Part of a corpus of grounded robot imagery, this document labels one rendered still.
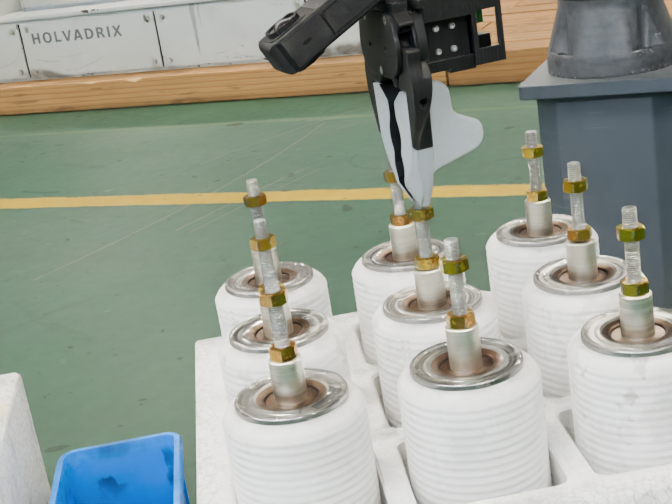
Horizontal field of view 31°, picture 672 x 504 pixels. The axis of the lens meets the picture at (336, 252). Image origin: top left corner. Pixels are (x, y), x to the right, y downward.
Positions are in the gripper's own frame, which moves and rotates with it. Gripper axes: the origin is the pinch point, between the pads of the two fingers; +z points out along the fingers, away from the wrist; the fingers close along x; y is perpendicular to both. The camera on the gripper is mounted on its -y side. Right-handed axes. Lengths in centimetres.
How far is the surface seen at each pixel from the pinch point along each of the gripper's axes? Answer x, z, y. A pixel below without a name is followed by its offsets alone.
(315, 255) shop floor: 89, 35, 16
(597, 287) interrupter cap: -6.1, 8.9, 11.3
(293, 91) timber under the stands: 213, 33, 51
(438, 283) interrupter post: -1.1, 7.4, 0.9
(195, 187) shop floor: 146, 35, 10
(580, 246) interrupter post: -3.5, 6.5, 11.6
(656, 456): -18.5, 16.0, 7.7
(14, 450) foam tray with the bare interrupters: 16.6, 19.2, -32.0
